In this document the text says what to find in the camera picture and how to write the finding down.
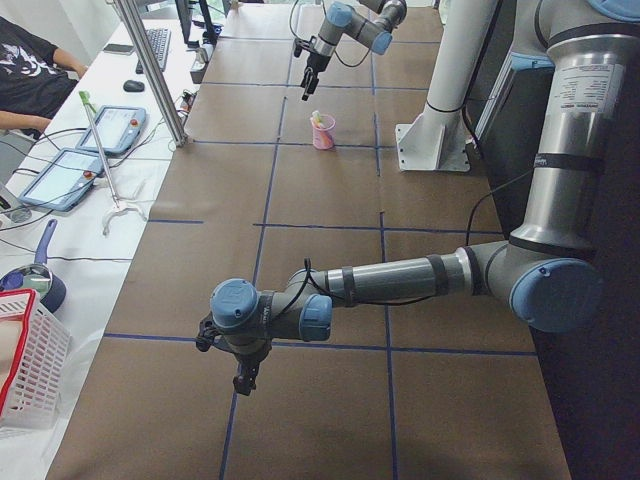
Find white pedestal column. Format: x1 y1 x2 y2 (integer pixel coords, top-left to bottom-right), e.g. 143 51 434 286
396 0 498 172

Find blue saucepan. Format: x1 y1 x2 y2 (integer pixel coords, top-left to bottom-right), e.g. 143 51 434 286
1 219 66 313

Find pink mesh pen holder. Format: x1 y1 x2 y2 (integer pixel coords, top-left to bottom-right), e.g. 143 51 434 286
310 111 335 150

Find black smartphone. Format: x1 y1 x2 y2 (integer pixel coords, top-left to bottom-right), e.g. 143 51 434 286
103 43 134 56

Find aluminium frame post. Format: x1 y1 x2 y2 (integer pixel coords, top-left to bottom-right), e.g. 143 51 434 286
109 0 188 147

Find white plastic basket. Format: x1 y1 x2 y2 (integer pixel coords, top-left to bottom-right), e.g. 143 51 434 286
1 289 70 438

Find seated person in black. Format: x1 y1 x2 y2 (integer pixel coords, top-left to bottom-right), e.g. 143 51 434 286
1 18 88 139

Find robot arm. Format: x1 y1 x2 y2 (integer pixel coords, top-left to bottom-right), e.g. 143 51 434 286
293 1 407 101
195 1 639 396

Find black keyboard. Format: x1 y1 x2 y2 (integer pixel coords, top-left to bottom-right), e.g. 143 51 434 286
145 28 171 72

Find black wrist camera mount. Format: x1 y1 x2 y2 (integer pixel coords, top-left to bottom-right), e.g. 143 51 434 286
195 313 221 352

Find near teach pendant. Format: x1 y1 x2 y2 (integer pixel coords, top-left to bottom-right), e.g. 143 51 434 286
18 148 103 212

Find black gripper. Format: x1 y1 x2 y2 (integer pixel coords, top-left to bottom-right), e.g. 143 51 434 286
233 347 271 396
294 36 331 101

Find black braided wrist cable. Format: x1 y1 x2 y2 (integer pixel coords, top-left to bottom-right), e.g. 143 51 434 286
269 164 536 321

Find black monitor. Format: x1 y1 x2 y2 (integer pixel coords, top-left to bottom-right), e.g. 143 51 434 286
174 0 222 49

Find left power strip with plugs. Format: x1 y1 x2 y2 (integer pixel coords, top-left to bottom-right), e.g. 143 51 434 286
180 90 197 112

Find black computer mouse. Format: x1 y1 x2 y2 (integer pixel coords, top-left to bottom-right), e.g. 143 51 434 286
122 80 145 93

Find orange highlighter pen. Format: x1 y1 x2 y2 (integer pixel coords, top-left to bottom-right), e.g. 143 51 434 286
317 130 333 150

